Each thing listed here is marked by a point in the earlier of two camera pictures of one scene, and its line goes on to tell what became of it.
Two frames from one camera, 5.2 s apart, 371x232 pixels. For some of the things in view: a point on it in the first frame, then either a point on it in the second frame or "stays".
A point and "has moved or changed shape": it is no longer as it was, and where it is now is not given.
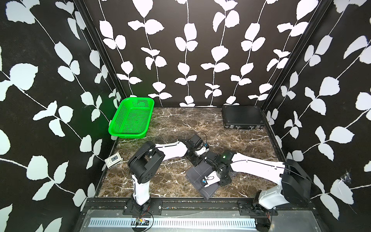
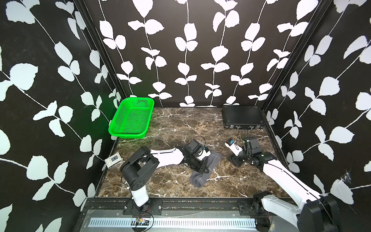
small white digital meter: x=113 y=160 stays
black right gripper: x=224 y=181 -> x=234 y=159
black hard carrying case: x=243 y=117 stays
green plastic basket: x=132 y=118 stays
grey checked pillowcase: x=194 y=176 has moved or changed shape
